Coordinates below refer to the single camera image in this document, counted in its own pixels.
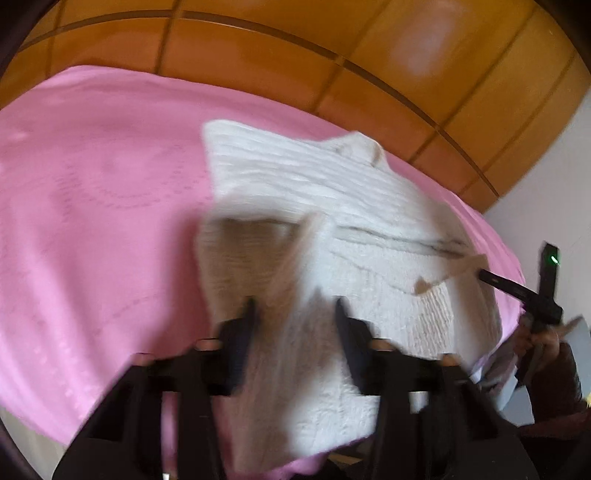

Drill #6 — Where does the person's right hand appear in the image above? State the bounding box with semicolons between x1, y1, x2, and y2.
512;318;580;372

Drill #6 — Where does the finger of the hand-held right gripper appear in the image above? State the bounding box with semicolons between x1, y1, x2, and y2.
478;270;540;309

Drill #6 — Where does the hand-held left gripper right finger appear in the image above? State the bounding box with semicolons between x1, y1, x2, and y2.
335;298;539;480

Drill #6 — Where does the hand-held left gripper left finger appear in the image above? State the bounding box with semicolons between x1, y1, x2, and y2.
53;298;257;480

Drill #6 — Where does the white knit sweater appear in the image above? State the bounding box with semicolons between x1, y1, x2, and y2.
194;119;504;474

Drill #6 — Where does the wooden wardrobe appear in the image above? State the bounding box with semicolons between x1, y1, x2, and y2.
0;0;591;214

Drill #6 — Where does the pink bedspread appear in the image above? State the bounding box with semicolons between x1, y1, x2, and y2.
0;65;527;480

